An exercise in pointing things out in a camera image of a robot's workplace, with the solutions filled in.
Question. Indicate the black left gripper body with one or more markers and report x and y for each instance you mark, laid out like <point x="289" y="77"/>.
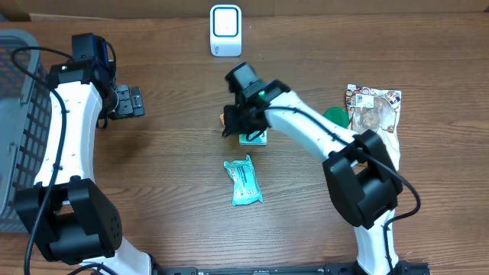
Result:
<point x="128" y="104"/>

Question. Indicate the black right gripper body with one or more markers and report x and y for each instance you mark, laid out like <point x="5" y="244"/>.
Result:
<point x="241" y="121"/>

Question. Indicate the teal tissue pack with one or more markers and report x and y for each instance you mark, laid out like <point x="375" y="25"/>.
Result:
<point x="257" y="138"/>

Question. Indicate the orange tissue pack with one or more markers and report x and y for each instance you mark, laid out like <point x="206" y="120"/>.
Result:
<point x="221" y="118"/>

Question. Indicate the teal wipes packet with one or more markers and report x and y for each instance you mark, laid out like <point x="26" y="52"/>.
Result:
<point x="246" y="188"/>

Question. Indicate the green lid jar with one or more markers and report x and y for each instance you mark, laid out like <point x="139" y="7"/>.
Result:
<point x="338" y="116"/>

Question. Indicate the brown snack bag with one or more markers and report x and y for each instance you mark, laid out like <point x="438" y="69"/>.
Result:
<point x="377" y="110"/>

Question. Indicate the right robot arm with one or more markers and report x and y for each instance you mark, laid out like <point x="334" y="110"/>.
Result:
<point x="362" y="181"/>

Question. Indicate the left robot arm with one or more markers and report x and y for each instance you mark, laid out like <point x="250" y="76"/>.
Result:
<point x="68" y="217"/>

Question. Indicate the white barcode scanner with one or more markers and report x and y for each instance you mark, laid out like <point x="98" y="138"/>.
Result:
<point x="225" y="30"/>

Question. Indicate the grey plastic mesh basket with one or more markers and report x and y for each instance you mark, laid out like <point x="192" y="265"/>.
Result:
<point x="25" y="122"/>

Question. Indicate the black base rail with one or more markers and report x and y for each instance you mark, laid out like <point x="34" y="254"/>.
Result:
<point x="402" y="268"/>

